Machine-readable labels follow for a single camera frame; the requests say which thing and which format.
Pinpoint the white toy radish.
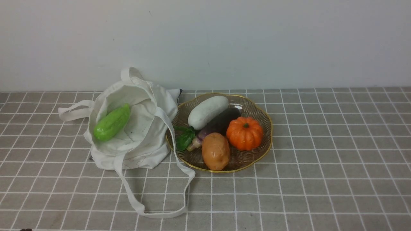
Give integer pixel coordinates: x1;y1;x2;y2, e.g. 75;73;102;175
188;96;229;130

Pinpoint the green toy cucumber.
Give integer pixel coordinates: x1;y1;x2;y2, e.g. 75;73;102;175
93;104;131;141

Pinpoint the green leafy toy vegetable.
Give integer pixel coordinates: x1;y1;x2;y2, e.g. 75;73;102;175
174;126;196;151

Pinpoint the purple toy eggplant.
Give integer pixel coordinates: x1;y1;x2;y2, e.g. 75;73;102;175
186;107;241;151

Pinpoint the white cloth tote bag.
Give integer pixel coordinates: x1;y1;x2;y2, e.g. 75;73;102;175
58;67;195;219

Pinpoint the orange toy pumpkin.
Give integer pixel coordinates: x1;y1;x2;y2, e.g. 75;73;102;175
226;117;264;151

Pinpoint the brown toy potato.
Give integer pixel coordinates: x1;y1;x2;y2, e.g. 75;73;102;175
201;133;230;171

